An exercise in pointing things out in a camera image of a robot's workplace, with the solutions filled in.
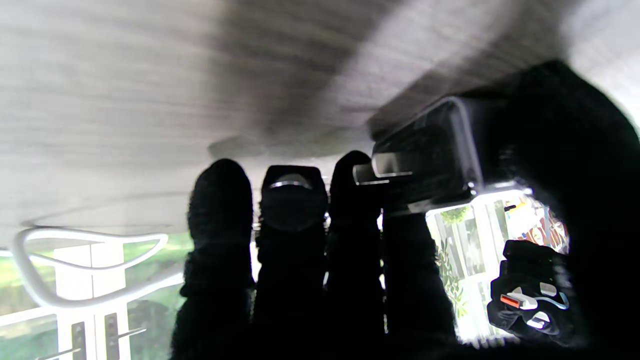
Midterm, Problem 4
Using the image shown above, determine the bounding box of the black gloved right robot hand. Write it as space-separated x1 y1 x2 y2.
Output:
170 59 640 360

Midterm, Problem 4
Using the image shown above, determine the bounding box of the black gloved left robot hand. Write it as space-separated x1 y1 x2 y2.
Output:
487 239 577 347

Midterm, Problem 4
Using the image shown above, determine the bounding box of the grey charger adapter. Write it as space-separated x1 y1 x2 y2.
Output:
352 95 506 216

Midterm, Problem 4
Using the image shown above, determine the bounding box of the white power cord with plug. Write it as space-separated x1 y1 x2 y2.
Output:
12 227 187 309

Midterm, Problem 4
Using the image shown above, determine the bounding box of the tall leafy green plant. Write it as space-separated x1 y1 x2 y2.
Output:
435 206 474 321

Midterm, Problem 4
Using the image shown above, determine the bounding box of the white glass door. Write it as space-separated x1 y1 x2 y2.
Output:
91 243 132 360
54 243 94 360

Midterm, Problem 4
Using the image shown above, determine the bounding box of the dark door handle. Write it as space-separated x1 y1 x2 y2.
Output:
104 312 147 360
36 321 87 360

